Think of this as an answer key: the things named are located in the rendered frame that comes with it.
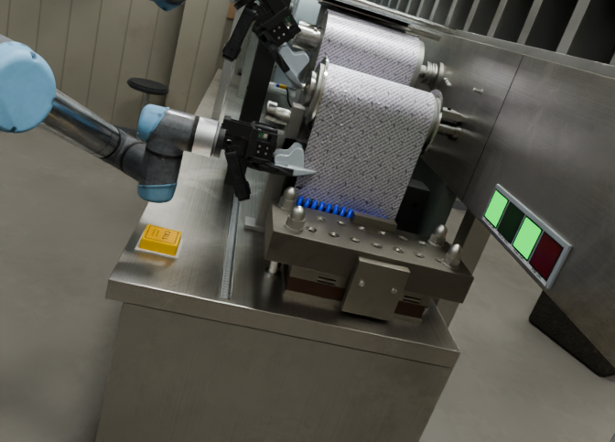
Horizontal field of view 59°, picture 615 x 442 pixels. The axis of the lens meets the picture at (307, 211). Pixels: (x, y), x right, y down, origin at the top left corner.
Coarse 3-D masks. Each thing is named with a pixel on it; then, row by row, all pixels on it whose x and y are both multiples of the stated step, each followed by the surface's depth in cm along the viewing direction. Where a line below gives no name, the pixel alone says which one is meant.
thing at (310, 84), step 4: (312, 72) 112; (316, 72) 113; (308, 76) 115; (312, 76) 111; (316, 76) 112; (308, 80) 114; (312, 80) 111; (316, 80) 111; (308, 84) 112; (312, 84) 111; (308, 88) 111; (312, 88) 111; (304, 92) 116; (308, 92) 111; (312, 92) 111; (304, 96) 114; (308, 96) 111; (312, 96) 111; (304, 100) 113; (308, 100) 112; (304, 104) 113; (308, 104) 113
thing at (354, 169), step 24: (312, 144) 113; (336, 144) 113; (360, 144) 113; (384, 144) 114; (312, 168) 115; (336, 168) 115; (360, 168) 115; (384, 168) 116; (408, 168) 116; (312, 192) 117; (336, 192) 117; (360, 192) 118; (384, 192) 118; (384, 216) 120
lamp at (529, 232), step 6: (528, 222) 84; (522, 228) 86; (528, 228) 84; (534, 228) 82; (522, 234) 85; (528, 234) 84; (534, 234) 82; (516, 240) 86; (522, 240) 85; (528, 240) 83; (534, 240) 82; (516, 246) 86; (522, 246) 85; (528, 246) 83; (522, 252) 84; (528, 252) 83
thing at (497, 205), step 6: (498, 192) 95; (492, 198) 97; (498, 198) 95; (504, 198) 93; (492, 204) 96; (498, 204) 94; (504, 204) 92; (492, 210) 96; (498, 210) 94; (486, 216) 98; (492, 216) 95; (498, 216) 94; (492, 222) 95
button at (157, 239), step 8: (144, 232) 106; (152, 232) 107; (160, 232) 108; (168, 232) 109; (176, 232) 110; (144, 240) 104; (152, 240) 104; (160, 240) 105; (168, 240) 106; (176, 240) 107; (144, 248) 104; (152, 248) 104; (160, 248) 104; (168, 248) 105; (176, 248) 105
